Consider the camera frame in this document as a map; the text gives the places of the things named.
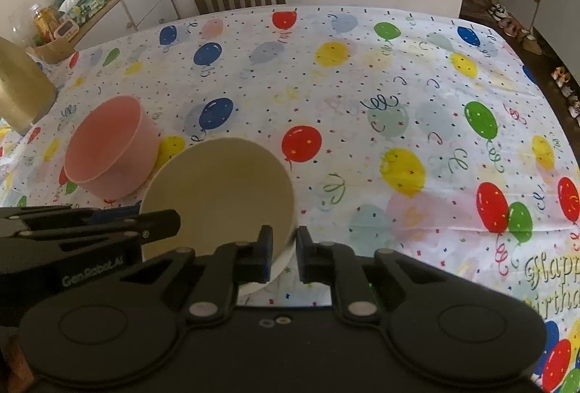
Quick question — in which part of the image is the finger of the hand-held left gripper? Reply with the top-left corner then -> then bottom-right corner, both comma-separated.
0,208 -> 182,252
0,202 -> 142,227

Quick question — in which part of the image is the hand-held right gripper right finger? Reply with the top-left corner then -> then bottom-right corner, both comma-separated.
295,226 -> 458,325

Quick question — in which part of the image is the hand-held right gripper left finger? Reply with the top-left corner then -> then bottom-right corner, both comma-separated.
118,224 -> 275,323

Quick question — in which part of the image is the cream bowl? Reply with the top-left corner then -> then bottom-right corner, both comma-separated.
140,138 -> 298,296

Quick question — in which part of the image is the pink bowl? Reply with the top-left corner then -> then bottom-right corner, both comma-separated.
63,96 -> 159,198

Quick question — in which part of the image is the gold thermos jug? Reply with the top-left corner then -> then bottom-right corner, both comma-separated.
0,36 -> 58,136

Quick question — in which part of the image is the cardboard box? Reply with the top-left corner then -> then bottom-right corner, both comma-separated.
27,40 -> 77,64

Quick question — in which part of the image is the balloon print tablecloth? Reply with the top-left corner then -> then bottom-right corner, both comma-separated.
0,4 -> 580,391

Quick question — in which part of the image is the white and orange timer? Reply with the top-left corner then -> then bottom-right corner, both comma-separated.
53,19 -> 80,41

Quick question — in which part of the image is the orange jar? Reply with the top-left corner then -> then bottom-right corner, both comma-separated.
32,5 -> 58,43

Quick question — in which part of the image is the green patterned box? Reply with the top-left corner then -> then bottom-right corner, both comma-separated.
68,0 -> 108,21

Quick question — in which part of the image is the row of small shoes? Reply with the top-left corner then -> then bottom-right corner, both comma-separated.
552,67 -> 580,123

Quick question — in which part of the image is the tan shoe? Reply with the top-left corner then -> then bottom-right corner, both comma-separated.
517,30 -> 543,55

